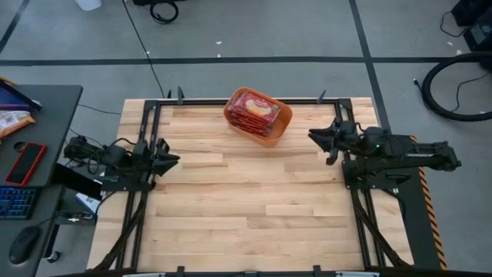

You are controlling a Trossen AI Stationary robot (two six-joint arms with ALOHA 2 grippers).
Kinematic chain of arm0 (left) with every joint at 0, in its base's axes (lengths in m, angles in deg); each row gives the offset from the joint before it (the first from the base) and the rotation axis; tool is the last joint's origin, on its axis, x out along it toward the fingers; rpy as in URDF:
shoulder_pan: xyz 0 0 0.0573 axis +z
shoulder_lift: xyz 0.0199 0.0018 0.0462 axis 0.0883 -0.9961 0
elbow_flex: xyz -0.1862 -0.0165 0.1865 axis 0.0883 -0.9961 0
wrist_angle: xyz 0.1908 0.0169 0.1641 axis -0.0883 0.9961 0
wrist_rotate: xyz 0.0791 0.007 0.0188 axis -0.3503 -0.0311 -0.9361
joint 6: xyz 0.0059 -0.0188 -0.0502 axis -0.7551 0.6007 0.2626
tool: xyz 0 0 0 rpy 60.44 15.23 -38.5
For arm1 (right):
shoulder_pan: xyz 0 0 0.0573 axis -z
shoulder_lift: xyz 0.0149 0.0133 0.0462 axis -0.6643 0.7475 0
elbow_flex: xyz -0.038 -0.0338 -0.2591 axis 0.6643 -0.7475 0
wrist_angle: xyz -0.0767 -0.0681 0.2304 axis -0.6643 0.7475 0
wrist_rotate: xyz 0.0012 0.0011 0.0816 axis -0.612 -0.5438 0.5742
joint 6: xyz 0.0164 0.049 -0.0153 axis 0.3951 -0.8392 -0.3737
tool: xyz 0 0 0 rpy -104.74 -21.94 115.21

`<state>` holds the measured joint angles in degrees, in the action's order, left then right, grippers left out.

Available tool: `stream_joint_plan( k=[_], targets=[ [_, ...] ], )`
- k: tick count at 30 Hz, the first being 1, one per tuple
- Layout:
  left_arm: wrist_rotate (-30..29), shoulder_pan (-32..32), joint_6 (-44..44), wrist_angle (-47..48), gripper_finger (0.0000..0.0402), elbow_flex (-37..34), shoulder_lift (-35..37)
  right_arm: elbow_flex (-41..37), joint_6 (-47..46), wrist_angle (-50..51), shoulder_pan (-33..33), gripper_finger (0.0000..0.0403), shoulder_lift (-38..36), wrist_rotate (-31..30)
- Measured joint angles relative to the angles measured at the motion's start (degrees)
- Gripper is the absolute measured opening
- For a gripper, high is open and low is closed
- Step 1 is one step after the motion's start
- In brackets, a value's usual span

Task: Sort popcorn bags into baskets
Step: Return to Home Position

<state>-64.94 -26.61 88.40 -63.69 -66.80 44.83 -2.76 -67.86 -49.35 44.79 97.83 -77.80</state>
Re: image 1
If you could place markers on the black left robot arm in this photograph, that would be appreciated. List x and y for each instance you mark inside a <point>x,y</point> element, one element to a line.
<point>111,159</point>

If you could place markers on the white paper sheet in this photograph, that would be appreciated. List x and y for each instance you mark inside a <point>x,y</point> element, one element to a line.
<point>86,202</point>

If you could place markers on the tablet with blue screen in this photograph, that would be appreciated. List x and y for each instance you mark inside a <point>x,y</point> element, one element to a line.
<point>11,98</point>

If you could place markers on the black caster wheel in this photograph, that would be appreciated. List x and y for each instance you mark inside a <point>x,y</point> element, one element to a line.
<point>54,256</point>

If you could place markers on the white bucket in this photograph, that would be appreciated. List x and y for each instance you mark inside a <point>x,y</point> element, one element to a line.
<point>88,4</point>

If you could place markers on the black aluminium table frame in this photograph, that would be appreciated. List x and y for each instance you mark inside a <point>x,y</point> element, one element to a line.
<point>155,123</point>

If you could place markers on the phone in red case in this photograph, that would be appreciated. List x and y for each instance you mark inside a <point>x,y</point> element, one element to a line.
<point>26,163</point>

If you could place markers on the dark grey desk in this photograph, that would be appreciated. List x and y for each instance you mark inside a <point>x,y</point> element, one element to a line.
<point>54,115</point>

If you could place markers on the black backlit keyboard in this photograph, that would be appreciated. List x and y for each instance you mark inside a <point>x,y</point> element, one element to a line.
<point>17,203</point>

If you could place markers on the black yellow hazard tape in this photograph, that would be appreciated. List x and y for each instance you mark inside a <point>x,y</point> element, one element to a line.
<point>429,207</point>

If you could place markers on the black flat panel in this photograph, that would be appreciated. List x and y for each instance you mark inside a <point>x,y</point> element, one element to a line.
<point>77,181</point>

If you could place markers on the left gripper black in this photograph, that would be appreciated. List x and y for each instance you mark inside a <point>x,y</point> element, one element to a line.
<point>144,161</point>

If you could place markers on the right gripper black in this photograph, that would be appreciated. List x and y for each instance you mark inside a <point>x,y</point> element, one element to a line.
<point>348,136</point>

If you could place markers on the black side platform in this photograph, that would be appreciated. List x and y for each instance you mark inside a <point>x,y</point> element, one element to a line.
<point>417,223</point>

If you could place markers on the orange snack bag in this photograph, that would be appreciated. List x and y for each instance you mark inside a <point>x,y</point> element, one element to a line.
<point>13,121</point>

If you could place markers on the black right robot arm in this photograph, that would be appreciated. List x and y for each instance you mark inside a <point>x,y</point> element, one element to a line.
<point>407,154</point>

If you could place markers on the orange plastic basket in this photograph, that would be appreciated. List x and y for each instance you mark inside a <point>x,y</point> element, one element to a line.
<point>282,119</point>

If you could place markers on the black equipment box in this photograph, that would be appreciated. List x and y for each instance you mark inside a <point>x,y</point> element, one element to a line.
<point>478,23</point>

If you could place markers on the black computer mouse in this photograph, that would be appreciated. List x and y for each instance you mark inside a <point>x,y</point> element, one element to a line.
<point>24,244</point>

